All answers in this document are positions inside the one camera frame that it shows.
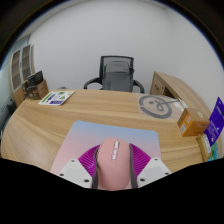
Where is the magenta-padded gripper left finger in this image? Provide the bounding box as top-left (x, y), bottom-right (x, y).
top-left (57, 143), bottom-right (101, 190)

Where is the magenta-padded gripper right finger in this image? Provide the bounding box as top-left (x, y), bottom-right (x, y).
top-left (128, 143), bottom-right (173, 189)

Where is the pink computer mouse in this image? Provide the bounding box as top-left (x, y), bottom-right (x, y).
top-left (94, 138), bottom-right (134, 192)

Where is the pink and blue mouse pad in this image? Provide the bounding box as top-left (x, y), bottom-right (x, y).
top-left (49, 120), bottom-right (163, 174)

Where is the brown cardboard box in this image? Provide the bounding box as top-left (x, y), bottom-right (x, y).
top-left (176, 107), bottom-right (211, 138)

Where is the white printed leaflet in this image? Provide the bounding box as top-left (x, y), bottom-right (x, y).
top-left (38, 89), bottom-right (77, 107)

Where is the purple standing pouch bag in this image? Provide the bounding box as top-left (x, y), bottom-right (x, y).
top-left (203, 96), bottom-right (224, 148)

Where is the wooden side cabinet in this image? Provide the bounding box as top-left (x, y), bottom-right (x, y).
top-left (149, 70), bottom-right (201, 111)

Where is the small brown carton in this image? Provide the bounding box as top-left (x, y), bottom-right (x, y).
top-left (28, 79), bottom-right (50, 100)

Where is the grey backpack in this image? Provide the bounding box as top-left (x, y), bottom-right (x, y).
top-left (101, 60), bottom-right (135, 93)

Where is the black mesh office chair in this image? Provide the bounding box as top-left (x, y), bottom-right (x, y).
top-left (83, 55), bottom-right (146, 94)

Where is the wooden shelf unit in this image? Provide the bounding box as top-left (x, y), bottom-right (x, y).
top-left (8, 44), bottom-right (36, 108)

